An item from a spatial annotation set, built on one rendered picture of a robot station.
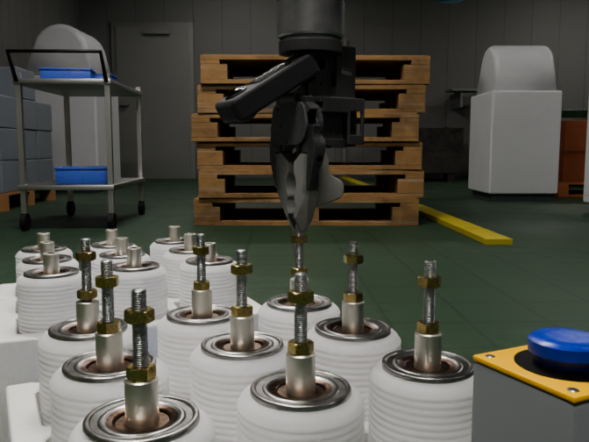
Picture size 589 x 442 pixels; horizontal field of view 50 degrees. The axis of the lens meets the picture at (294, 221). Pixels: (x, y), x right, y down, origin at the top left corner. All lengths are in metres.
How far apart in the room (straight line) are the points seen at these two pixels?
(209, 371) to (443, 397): 0.20
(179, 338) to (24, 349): 0.31
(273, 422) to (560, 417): 0.19
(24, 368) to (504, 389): 0.69
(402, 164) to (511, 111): 2.03
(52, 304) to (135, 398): 0.52
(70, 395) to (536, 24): 9.67
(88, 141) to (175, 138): 2.93
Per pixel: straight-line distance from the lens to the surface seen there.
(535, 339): 0.37
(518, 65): 5.56
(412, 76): 3.60
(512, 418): 0.37
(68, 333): 0.65
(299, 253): 0.72
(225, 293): 0.99
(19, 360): 0.93
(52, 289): 0.94
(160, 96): 9.21
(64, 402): 0.53
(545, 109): 5.54
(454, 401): 0.51
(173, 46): 9.26
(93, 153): 6.39
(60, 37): 6.62
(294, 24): 0.70
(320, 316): 0.70
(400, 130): 3.54
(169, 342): 0.67
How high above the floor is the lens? 0.43
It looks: 7 degrees down
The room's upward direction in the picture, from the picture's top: straight up
